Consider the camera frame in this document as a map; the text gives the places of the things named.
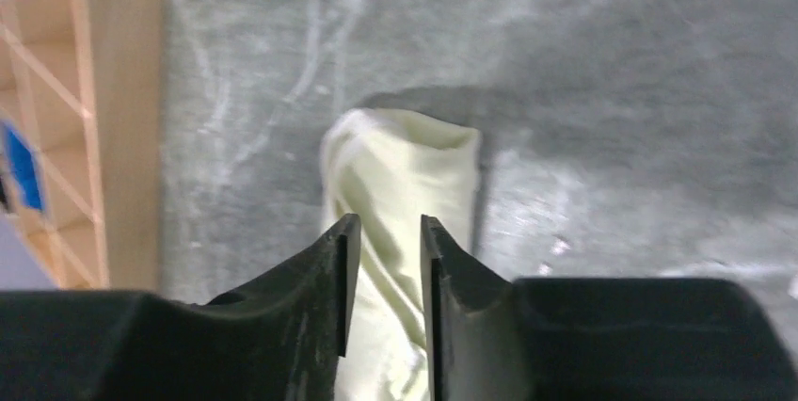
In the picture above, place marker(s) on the cream cloth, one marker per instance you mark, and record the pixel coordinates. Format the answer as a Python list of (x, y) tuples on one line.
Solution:
[(390, 167)]

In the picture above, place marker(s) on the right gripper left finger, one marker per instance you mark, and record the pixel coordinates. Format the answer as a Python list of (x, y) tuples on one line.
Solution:
[(279, 336)]

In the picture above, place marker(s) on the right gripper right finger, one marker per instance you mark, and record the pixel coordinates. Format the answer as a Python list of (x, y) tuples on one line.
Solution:
[(546, 338)]

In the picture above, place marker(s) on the blue underwear white trim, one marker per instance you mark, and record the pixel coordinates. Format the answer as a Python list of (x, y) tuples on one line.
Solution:
[(22, 167)]

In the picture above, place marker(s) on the wooden compartment tray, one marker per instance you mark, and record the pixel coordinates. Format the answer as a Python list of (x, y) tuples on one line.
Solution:
[(81, 88)]

